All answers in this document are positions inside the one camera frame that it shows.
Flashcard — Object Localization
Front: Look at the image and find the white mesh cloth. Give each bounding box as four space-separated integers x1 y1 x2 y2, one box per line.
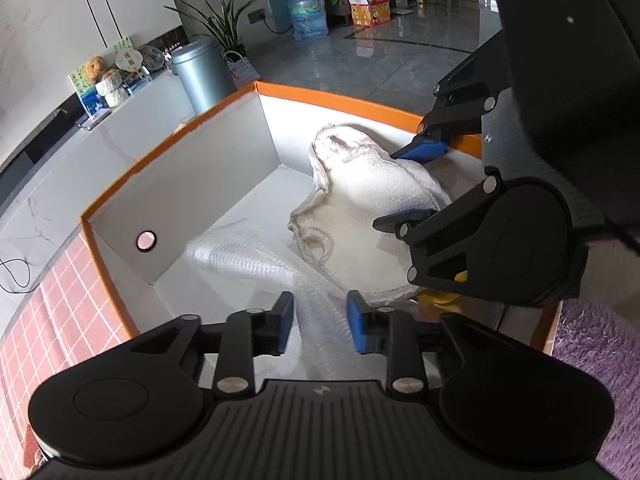
183 219 386 382

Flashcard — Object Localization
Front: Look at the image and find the cream white towel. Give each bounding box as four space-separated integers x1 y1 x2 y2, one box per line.
288 126 451 304

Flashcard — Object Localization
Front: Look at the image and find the orange printed gift box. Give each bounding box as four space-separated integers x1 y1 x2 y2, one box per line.
347 0 392 28

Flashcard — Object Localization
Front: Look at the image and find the orange white storage box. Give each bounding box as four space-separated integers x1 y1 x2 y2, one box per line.
79 80 564 356

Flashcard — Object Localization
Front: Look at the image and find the blue water jug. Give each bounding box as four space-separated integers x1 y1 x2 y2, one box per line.
288 0 329 41

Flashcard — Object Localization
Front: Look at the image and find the woven small basket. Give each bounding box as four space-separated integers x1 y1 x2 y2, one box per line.
222 51 259 89

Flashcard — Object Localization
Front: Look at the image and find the green potted floor plant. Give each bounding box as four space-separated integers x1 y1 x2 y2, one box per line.
165 0 258 54

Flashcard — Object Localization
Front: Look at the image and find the grey metal trash can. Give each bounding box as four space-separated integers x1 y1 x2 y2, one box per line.
170 36 236 115

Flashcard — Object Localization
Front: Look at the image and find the purple fuzzy rug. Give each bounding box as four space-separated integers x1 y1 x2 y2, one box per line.
551 299 640 479

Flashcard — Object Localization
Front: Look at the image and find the white marble TV console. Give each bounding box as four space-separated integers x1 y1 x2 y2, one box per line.
1 70 195 325

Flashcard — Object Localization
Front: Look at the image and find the teddy bear on console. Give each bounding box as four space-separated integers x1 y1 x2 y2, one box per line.
84 56 128 108

